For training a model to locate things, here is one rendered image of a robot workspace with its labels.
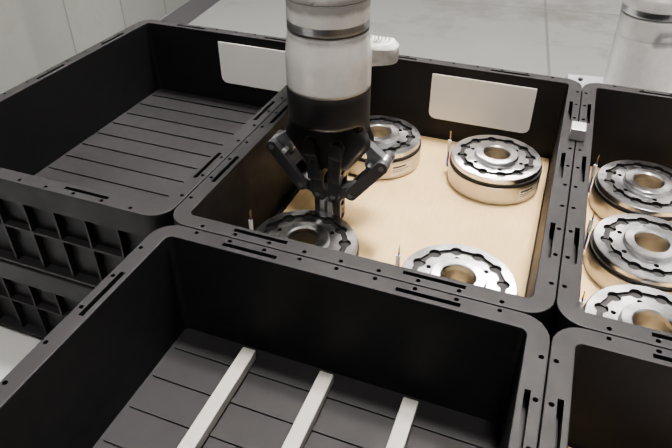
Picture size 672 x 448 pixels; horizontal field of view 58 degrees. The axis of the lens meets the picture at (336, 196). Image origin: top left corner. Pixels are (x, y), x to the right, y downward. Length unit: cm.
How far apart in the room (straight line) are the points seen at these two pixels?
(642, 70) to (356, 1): 55
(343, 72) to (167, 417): 30
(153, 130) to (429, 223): 40
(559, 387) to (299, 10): 33
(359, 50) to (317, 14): 5
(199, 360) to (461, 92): 45
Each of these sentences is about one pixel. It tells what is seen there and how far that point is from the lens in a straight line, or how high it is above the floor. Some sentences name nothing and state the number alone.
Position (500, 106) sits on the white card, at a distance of 78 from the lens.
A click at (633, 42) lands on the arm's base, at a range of 95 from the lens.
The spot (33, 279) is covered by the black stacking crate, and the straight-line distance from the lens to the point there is 68.
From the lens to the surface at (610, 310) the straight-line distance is 56.
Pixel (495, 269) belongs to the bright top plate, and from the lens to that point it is 57.
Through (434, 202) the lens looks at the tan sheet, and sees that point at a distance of 69.
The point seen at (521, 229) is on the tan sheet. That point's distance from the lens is 67.
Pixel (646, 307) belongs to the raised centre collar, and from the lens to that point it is 56.
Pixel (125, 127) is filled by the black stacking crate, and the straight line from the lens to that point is 88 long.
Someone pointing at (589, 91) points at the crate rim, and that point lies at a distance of 75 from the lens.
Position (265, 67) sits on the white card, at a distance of 86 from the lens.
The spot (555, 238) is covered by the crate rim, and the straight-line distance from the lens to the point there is 50.
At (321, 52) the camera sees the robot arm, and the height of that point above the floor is 104.
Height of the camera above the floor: 122
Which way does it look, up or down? 35 degrees down
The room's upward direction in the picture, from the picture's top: straight up
